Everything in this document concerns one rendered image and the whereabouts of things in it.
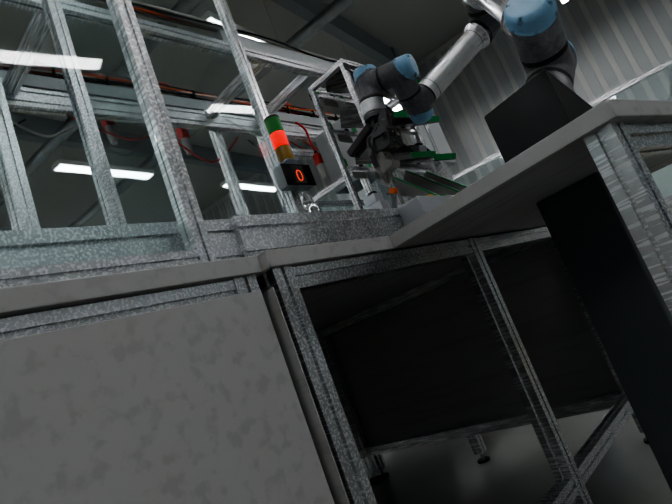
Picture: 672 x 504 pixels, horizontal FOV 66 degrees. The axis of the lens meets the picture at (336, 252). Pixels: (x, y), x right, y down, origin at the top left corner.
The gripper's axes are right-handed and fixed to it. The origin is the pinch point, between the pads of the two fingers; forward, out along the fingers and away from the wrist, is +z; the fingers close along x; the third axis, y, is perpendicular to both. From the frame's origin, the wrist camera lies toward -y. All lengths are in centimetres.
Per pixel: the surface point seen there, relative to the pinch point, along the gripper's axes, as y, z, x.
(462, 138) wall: -348, -275, 789
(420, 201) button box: 18.7, 13.8, -14.2
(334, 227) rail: 12.6, 18.8, -41.3
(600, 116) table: 69, 20, -43
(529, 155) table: 57, 20, -41
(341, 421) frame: 25, 55, -64
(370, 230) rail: 12.6, 19.6, -28.9
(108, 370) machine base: 22, 40, -98
